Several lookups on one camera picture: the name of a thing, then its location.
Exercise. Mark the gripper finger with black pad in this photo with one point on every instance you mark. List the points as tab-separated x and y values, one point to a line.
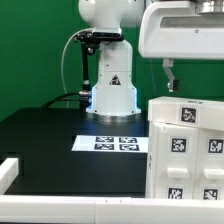
173	84

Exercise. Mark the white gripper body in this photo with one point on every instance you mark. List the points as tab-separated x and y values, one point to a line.
184	29

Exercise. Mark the white long cabinet block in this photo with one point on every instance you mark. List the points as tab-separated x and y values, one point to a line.
187	112

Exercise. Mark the white cabinet door panel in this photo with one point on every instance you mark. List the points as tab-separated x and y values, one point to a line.
180	157

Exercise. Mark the white cabinet door with knob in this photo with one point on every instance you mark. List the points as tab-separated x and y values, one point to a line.
209	175

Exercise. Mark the white cabinet body box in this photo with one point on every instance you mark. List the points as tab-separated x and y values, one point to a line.
155	176

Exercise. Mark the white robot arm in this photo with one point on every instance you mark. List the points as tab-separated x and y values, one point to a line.
114	96

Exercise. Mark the white base tag sheet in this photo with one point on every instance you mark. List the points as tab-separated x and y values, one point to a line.
88	143

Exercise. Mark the white left fence rail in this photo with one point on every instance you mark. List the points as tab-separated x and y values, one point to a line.
9	170

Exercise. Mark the white fence rail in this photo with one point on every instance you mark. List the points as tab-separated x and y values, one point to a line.
86	210
9	170

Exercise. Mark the white front fence rail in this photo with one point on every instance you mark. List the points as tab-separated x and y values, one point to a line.
86	210

